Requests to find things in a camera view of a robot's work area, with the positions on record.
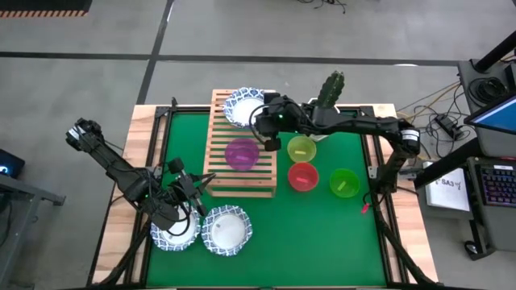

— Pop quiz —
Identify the white labelled box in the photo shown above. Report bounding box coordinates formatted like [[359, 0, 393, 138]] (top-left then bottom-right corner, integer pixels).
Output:
[[422, 176, 472, 213]]

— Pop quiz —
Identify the red translucent plastic bowl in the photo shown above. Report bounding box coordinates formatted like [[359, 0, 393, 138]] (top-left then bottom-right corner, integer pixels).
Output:
[[287, 162, 320, 193]]

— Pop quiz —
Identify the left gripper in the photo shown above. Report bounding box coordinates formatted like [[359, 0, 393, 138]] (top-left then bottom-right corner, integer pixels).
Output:
[[173, 172, 218, 218]]

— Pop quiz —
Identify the green artificial cactus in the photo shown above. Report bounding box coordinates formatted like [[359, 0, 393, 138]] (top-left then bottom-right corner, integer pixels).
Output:
[[316, 71, 346, 109]]

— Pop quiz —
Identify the blue patterned paper bowl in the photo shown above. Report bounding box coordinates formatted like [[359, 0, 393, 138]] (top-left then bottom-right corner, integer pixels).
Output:
[[223, 87, 267, 129], [150, 202, 202, 252], [201, 205, 254, 257]]

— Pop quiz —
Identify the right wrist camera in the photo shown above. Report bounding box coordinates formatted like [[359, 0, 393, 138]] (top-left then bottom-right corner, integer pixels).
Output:
[[264, 136, 283, 152]]

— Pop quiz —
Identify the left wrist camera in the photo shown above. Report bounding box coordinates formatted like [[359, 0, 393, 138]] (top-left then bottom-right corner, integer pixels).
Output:
[[167, 157, 186, 176]]

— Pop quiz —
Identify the laptop screen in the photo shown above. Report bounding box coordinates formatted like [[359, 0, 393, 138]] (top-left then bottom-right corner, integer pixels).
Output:
[[463, 93, 516, 136]]

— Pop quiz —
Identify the white plant pot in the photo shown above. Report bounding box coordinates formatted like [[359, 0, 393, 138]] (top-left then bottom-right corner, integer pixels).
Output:
[[307, 97, 332, 143]]

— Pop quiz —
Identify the black device with blue light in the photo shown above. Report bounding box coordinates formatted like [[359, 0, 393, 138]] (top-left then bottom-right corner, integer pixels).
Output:
[[0, 148, 26, 180]]

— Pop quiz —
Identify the wooden slatted shelf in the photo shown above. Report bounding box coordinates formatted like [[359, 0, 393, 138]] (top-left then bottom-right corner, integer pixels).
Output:
[[202, 89, 278, 198]]

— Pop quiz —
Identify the grey metal table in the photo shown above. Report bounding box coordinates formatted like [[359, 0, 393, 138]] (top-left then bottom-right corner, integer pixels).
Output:
[[0, 172, 66, 290]]

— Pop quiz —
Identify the black hazard-striped mat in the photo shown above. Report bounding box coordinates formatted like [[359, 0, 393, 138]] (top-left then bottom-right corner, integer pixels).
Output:
[[0, 0, 94, 19]]

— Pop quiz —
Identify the purple translucent plastic bowl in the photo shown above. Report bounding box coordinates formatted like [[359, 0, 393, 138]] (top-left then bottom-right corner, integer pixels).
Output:
[[224, 138, 260, 172]]

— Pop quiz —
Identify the green translucent plastic bowl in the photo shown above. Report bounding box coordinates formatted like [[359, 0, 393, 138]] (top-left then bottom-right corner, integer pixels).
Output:
[[329, 168, 361, 199]]

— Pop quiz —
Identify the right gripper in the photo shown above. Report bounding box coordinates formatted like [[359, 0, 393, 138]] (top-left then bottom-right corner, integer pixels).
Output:
[[252, 91, 298, 138]]

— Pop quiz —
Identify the grey equipment cart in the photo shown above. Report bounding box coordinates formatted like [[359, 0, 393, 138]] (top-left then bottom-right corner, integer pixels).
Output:
[[457, 58, 516, 259]]

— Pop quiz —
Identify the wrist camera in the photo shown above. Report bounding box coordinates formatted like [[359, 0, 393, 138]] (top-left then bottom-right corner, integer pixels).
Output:
[[264, 136, 283, 152], [167, 157, 186, 176]]

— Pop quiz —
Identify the black pole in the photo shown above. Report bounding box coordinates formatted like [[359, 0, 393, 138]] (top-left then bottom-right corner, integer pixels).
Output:
[[473, 30, 516, 73]]

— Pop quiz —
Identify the coiled black cable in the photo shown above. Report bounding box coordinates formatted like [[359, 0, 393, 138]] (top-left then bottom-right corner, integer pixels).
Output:
[[468, 76, 505, 106]]

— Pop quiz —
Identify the black power adapter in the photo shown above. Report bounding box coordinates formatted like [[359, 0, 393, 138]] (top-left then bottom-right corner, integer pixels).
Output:
[[434, 114, 459, 141]]

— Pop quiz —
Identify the yellow translucent plastic bowl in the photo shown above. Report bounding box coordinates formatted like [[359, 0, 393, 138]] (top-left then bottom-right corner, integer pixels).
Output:
[[286, 135, 318, 164]]

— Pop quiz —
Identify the backlit black keyboard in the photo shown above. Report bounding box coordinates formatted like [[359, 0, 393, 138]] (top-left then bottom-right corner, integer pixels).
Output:
[[476, 163, 516, 209]]

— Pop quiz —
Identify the green table mat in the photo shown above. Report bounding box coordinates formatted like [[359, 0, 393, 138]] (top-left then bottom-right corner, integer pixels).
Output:
[[145, 111, 388, 288]]

